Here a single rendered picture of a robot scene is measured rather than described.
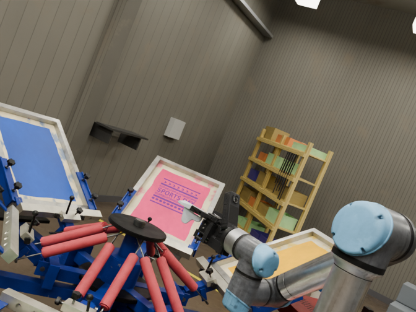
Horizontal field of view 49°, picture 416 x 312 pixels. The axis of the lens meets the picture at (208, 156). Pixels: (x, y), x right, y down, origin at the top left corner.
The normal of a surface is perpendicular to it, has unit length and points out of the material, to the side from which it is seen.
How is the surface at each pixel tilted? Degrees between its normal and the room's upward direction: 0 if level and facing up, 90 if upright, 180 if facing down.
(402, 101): 90
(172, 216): 32
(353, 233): 83
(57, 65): 90
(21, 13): 90
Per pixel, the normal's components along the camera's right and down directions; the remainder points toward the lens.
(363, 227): -0.66, -0.37
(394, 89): -0.42, -0.11
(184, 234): 0.27, -0.77
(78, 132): 0.82, 0.37
